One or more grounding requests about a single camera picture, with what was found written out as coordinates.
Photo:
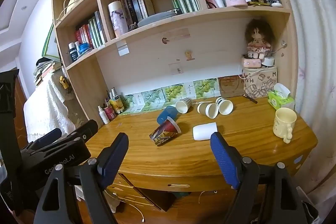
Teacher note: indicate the white round gadget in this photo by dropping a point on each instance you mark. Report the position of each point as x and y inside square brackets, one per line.
[268, 61]

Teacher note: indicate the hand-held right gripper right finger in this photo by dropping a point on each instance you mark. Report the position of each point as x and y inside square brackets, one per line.
[224, 161]

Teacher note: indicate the brown-haired rag doll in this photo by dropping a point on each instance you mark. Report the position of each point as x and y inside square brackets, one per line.
[258, 39]

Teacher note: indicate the white stick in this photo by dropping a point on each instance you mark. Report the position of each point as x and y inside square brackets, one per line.
[202, 102]

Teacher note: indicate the brown paper cup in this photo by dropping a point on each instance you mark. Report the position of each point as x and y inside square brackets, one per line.
[208, 109]

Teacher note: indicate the white printed paper cup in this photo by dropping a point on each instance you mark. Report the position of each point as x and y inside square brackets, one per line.
[224, 106]

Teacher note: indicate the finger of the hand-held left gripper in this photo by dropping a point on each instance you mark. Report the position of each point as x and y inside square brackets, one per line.
[85, 129]
[51, 136]

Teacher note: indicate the white printed cylinder vase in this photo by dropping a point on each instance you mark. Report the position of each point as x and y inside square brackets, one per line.
[117, 18]

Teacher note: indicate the wooden desk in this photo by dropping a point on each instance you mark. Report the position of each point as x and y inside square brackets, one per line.
[236, 145]

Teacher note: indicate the white floral curtain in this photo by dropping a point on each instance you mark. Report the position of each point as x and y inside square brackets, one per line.
[315, 56]

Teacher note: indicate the yellow hanging charm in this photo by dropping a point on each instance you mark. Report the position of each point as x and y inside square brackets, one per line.
[63, 82]

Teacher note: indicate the white grey paint card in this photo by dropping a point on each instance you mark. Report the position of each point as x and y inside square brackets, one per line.
[122, 48]

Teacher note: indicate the yellow label bottle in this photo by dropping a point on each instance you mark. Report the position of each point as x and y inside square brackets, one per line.
[118, 106]

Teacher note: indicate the brown printed card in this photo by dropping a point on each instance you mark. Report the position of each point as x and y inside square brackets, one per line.
[231, 86]

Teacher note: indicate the grey round plate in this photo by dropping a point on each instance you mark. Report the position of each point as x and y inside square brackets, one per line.
[157, 18]

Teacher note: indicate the green tissue pack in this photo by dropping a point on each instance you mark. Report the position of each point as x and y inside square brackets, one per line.
[280, 101]

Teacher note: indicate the black pen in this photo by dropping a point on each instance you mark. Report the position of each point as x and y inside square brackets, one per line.
[250, 98]

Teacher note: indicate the row of dark books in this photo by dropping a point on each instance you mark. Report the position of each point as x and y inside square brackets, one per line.
[135, 7]

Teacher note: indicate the beige cloth bag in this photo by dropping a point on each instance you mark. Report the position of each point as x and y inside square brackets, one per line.
[71, 5]

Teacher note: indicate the wooden bookshelf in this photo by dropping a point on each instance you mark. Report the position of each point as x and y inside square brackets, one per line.
[157, 29]

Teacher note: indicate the red pen holder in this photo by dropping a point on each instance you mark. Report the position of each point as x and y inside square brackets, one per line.
[110, 111]

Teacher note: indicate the blue plastic cup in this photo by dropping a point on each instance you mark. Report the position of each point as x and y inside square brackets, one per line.
[166, 115]

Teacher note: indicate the pile of books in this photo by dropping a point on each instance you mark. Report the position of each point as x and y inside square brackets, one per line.
[44, 67]

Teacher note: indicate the grey striped paper cup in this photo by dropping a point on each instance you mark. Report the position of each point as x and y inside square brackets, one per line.
[183, 105]

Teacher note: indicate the white plastic bottle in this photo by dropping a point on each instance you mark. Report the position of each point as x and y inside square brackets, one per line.
[104, 116]

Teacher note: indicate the plain white cup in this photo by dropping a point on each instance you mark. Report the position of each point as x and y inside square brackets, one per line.
[204, 132]

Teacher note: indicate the colourful patterned paper cup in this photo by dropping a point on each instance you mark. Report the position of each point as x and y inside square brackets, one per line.
[164, 132]

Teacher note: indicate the grape print card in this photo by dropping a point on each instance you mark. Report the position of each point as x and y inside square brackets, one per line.
[206, 87]
[134, 103]
[173, 92]
[152, 98]

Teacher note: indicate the dark small bottle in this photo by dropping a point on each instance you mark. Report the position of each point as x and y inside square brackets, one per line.
[72, 53]

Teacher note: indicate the row of red green books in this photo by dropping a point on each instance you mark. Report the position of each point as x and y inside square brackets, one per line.
[90, 31]

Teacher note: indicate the white quilted cloth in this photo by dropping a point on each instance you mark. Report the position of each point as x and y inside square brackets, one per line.
[46, 111]

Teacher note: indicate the green framed picture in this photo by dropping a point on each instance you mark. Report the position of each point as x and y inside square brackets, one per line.
[51, 43]

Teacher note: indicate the beige printed storage box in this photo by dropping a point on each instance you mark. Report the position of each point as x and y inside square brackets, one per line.
[260, 82]

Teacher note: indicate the white spray bottle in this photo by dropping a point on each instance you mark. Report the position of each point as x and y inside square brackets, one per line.
[113, 94]

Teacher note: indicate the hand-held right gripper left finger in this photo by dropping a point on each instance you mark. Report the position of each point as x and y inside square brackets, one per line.
[116, 158]

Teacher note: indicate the pink small case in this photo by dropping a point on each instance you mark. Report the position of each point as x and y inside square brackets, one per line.
[252, 63]

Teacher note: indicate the cream ceramic mug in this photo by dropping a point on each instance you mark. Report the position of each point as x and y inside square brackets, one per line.
[284, 123]

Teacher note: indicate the blue round jar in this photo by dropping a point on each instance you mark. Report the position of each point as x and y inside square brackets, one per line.
[85, 48]

